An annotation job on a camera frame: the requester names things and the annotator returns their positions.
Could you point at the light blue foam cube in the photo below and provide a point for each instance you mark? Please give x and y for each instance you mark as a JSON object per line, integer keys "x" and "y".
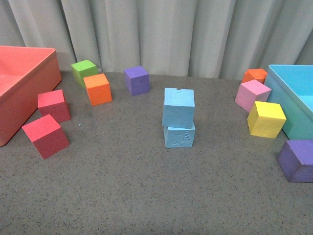
{"x": 179, "y": 137}
{"x": 178, "y": 108}

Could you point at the purple foam cube far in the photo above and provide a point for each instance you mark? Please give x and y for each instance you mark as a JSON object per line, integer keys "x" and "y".
{"x": 137, "y": 80}

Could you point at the orange foam cube left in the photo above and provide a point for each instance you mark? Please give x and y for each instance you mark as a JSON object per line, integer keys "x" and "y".
{"x": 98, "y": 89}

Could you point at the grey pleated curtain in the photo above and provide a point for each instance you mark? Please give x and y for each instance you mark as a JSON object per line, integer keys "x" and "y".
{"x": 198, "y": 38}

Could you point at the green foam cube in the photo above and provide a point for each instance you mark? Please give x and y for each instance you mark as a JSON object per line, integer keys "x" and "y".
{"x": 83, "y": 69}

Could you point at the pink foam cube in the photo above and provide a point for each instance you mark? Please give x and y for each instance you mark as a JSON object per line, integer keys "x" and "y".
{"x": 251, "y": 91}

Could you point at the red foam cube rear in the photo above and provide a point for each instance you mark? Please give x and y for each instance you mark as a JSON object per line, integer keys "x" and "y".
{"x": 55, "y": 104}

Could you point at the red foam cube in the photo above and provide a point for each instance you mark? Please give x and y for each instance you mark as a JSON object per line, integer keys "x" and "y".
{"x": 47, "y": 136}
{"x": 55, "y": 104}

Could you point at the yellow foam cube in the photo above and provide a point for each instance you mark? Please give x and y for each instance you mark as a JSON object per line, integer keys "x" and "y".
{"x": 266, "y": 119}

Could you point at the red foam cube front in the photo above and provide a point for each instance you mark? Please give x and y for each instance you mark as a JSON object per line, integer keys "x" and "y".
{"x": 47, "y": 136}

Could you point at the orange foam cube by bin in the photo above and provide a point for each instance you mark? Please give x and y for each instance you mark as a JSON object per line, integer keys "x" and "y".
{"x": 255, "y": 74}

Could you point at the red plastic bin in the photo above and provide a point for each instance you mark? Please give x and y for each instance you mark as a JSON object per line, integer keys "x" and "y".
{"x": 25, "y": 72}

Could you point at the light blue plastic bin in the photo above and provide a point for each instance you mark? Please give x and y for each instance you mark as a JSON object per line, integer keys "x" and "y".
{"x": 292, "y": 88}

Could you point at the purple foam cube near bin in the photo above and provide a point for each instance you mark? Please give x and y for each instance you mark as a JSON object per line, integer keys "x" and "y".
{"x": 296, "y": 160}

